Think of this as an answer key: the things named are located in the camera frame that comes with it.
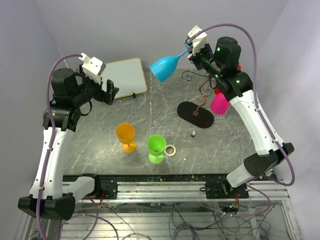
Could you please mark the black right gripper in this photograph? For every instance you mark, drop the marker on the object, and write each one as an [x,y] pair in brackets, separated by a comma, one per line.
[194,57]

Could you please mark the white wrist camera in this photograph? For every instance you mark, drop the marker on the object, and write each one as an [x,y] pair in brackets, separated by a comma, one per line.
[92,68]
[195,42]

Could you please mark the green plastic wine glass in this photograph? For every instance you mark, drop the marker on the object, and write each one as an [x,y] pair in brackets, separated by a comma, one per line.
[156,146]

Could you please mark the orange plastic wine glass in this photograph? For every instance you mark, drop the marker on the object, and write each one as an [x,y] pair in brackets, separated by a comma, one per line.
[126,135]

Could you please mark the magenta plastic wine glass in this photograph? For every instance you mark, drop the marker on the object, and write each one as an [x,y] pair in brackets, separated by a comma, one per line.
[219,104]

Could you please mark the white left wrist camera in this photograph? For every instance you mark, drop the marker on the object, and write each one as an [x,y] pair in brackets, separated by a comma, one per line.
[92,68]

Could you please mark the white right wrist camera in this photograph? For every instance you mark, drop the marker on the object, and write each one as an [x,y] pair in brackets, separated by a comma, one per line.
[195,42]

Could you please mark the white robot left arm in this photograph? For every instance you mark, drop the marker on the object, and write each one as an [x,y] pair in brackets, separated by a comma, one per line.
[55,140]

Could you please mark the blue plastic wine glass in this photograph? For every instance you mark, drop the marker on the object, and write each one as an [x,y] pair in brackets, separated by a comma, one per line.
[163,68]

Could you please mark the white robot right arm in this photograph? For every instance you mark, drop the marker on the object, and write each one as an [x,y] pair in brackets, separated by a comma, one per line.
[222,64]

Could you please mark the small blue-capped bottle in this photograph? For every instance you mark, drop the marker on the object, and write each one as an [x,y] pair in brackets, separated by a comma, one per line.
[193,134]

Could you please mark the aluminium mounting rail frame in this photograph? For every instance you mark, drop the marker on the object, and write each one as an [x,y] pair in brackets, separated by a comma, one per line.
[151,207]

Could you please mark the red plastic wine glass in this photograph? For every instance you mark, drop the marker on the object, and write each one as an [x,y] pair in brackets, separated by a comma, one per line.
[226,79]

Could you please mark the small framed whiteboard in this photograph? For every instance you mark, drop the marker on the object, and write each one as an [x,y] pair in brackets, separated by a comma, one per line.
[127,75]

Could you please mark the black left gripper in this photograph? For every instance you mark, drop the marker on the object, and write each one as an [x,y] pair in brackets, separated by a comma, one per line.
[107,96]

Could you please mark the white tape roll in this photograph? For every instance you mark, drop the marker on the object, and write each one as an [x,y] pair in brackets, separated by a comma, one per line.
[170,150]

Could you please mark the copper wire wine glass rack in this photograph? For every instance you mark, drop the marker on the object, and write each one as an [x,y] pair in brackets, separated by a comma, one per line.
[196,114]

